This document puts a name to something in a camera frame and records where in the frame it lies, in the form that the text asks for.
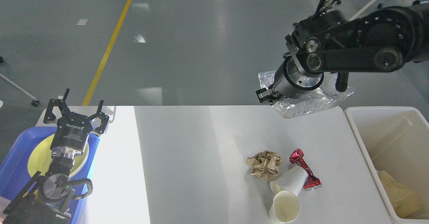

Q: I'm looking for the white paper cup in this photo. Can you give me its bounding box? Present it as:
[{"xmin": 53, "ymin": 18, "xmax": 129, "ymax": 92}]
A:
[
  {"xmin": 269, "ymin": 166, "xmax": 308, "ymax": 196},
  {"xmin": 268, "ymin": 190, "xmax": 301, "ymax": 224}
]

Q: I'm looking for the white plastic waste bin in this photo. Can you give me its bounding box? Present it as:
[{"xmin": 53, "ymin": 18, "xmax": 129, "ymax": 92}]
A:
[{"xmin": 344, "ymin": 106, "xmax": 429, "ymax": 224}]

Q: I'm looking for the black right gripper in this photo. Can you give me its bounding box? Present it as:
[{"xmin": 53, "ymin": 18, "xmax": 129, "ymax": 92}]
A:
[{"xmin": 256, "ymin": 56, "xmax": 324, "ymax": 104}]

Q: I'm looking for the yellow translucent plate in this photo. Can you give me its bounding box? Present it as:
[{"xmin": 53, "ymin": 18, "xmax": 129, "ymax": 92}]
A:
[{"xmin": 27, "ymin": 134, "xmax": 90, "ymax": 178}]

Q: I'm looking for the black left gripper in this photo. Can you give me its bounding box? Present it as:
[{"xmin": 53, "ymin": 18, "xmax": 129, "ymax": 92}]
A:
[{"xmin": 43, "ymin": 89, "xmax": 109, "ymax": 158}]

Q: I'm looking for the square aluminium foil tray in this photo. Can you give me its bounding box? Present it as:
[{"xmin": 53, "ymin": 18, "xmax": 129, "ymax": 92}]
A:
[{"xmin": 272, "ymin": 72, "xmax": 355, "ymax": 119}]

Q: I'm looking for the crumpled brown paper ball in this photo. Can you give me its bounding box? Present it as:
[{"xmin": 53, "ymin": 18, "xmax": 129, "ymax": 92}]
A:
[{"xmin": 246, "ymin": 150, "xmax": 284, "ymax": 181}]

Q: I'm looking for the white office chair left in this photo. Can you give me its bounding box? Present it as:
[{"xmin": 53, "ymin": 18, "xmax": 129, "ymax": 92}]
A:
[{"xmin": 0, "ymin": 74, "xmax": 40, "ymax": 107}]

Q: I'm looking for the blue plastic tray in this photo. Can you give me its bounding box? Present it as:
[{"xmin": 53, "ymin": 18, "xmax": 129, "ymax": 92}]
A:
[{"xmin": 0, "ymin": 127, "xmax": 100, "ymax": 224}]

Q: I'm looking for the red crumpled wrapper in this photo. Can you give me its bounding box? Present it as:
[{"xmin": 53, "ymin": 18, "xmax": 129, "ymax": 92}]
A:
[{"xmin": 289, "ymin": 149, "xmax": 323, "ymax": 191}]

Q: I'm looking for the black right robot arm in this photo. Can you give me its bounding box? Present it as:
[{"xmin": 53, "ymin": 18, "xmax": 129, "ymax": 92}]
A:
[{"xmin": 256, "ymin": 0, "xmax": 429, "ymax": 105}]

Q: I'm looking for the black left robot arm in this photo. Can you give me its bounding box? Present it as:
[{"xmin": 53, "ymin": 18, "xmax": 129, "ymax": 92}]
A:
[{"xmin": 3, "ymin": 89, "xmax": 109, "ymax": 224}]

